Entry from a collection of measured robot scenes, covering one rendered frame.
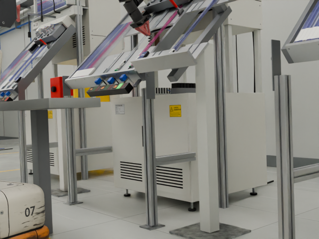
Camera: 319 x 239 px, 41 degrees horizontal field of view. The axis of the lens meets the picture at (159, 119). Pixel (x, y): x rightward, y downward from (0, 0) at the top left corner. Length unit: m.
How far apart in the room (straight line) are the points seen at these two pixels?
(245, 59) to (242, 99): 1.57
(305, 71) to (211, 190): 2.03
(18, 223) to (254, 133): 1.49
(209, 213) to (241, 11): 1.22
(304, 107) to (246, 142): 1.25
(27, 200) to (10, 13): 0.74
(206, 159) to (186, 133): 0.39
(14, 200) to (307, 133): 2.62
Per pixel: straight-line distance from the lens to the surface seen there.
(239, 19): 2.51
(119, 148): 2.63
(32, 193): 1.62
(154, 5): 2.45
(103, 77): 2.18
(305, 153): 3.68
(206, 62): 1.80
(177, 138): 2.21
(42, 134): 1.94
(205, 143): 1.79
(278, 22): 3.84
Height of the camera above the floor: 0.54
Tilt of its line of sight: 1 degrees down
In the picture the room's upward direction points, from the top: 2 degrees counter-clockwise
